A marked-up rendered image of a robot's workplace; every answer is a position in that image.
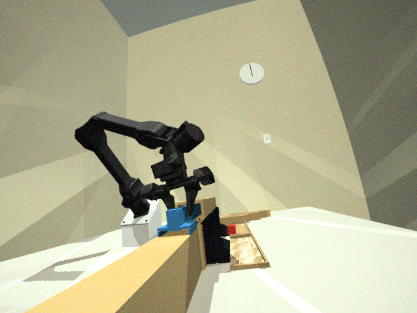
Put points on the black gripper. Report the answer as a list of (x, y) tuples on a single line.
[(191, 186)]

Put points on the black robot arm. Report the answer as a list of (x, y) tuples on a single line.
[(151, 134)]

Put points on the red cube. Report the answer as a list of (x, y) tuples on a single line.
[(231, 229)]

